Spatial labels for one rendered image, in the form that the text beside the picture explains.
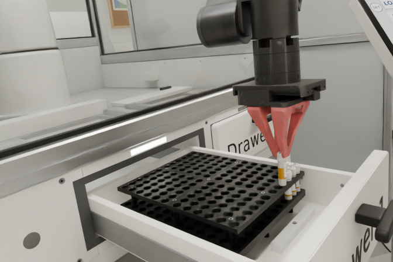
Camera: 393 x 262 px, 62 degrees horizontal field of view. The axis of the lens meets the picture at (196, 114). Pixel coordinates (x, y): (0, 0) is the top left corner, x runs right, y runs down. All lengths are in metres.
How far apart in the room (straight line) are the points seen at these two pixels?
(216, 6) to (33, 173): 0.32
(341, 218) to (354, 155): 1.91
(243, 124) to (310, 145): 1.57
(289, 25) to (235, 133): 0.38
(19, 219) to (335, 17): 1.94
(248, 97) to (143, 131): 0.22
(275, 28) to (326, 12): 1.75
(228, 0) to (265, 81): 0.12
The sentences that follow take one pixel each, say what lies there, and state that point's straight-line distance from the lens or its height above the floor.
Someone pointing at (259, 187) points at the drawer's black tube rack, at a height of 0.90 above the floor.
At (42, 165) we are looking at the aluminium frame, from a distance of 0.48.
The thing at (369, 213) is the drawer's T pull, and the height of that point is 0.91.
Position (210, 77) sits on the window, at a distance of 0.71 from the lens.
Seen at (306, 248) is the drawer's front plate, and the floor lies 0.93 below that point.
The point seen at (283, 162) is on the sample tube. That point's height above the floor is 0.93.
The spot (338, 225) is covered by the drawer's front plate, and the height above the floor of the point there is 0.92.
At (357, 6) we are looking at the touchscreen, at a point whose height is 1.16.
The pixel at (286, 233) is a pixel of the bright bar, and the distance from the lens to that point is 0.47.
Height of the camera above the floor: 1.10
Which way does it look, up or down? 13 degrees down
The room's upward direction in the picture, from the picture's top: 7 degrees counter-clockwise
